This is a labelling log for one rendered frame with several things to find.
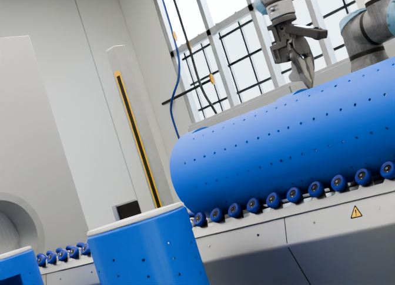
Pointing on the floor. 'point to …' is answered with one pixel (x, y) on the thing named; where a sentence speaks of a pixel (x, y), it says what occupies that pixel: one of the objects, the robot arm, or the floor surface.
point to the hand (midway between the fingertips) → (311, 84)
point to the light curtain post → (139, 126)
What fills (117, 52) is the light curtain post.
